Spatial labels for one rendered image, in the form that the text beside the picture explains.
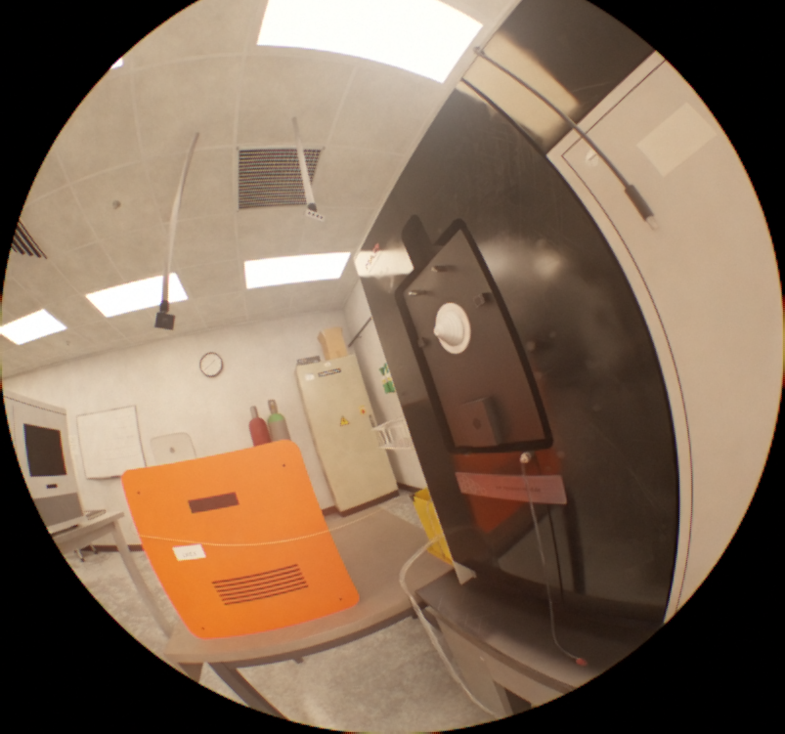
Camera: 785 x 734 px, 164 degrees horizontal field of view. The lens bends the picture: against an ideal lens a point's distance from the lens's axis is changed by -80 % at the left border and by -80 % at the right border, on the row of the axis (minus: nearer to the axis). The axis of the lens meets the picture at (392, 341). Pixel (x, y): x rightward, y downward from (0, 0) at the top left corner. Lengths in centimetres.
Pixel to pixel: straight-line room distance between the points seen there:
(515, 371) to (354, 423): 318
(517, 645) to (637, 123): 57
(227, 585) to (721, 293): 79
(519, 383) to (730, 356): 20
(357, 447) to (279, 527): 286
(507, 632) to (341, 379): 325
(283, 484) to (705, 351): 62
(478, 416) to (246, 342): 370
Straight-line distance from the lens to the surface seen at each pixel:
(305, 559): 64
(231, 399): 374
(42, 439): 148
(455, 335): 32
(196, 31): 171
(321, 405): 334
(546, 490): 30
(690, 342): 22
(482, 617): 54
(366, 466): 345
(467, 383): 34
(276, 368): 377
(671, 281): 21
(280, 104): 180
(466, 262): 31
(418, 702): 132
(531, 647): 48
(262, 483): 59
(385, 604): 69
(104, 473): 455
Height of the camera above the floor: 114
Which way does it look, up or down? 13 degrees up
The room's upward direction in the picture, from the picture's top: 18 degrees counter-clockwise
